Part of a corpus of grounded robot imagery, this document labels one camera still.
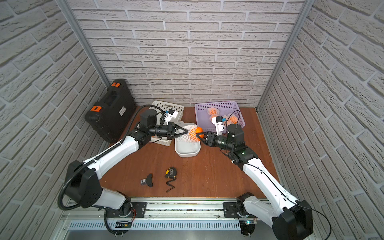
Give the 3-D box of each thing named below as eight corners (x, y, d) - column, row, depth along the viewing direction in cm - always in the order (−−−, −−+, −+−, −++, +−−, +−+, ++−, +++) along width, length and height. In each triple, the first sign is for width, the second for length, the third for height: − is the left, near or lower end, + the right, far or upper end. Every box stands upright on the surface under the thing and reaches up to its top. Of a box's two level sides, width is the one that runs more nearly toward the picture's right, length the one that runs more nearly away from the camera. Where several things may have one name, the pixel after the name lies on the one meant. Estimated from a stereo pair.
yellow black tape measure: (164, 183, 84) (163, 181, 81) (166, 169, 89) (165, 167, 86) (175, 183, 84) (175, 181, 81) (177, 169, 89) (176, 167, 87)
